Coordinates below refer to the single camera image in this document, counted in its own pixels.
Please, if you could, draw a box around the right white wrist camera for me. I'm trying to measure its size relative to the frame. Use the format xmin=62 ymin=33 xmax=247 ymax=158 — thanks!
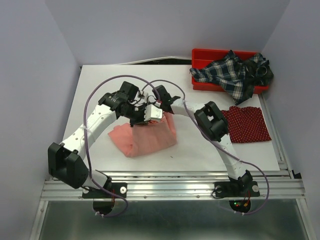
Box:
xmin=137 ymin=90 xmax=149 ymax=100

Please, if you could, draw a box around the red plastic bin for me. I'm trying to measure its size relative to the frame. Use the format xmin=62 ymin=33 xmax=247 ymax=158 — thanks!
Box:
xmin=189 ymin=48 xmax=274 ymax=99

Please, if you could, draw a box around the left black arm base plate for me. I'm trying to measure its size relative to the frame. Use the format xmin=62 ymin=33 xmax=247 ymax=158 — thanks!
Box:
xmin=81 ymin=171 xmax=129 ymax=218

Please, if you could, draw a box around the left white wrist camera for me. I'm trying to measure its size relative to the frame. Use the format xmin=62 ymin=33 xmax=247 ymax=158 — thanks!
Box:
xmin=144 ymin=104 xmax=163 ymax=122

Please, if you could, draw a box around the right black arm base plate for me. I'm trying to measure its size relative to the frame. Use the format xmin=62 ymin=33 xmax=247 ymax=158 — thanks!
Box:
xmin=211 ymin=181 xmax=260 ymax=215

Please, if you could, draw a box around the plaid navy skirt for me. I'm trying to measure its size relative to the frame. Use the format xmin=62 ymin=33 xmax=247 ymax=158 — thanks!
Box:
xmin=189 ymin=50 xmax=274 ymax=106

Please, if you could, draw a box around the pink pleated skirt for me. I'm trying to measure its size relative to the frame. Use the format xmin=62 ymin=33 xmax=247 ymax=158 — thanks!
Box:
xmin=108 ymin=112 xmax=177 ymax=158

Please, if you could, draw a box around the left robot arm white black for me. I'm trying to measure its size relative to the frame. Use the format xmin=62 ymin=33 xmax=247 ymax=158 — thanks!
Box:
xmin=47 ymin=81 xmax=155 ymax=197

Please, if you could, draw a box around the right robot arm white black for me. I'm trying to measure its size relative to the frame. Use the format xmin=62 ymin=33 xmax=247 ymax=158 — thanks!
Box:
xmin=152 ymin=85 xmax=253 ymax=195

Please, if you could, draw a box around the aluminium frame rail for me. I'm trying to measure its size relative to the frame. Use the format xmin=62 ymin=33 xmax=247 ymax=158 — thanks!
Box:
xmin=30 ymin=100 xmax=312 ymax=240

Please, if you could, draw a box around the red polka dot skirt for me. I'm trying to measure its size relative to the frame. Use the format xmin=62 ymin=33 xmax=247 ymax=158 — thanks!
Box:
xmin=221 ymin=106 xmax=272 ymax=144

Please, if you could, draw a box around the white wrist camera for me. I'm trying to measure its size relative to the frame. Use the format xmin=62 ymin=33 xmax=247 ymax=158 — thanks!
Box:
xmin=144 ymin=104 xmax=163 ymax=122
xmin=137 ymin=90 xmax=149 ymax=100

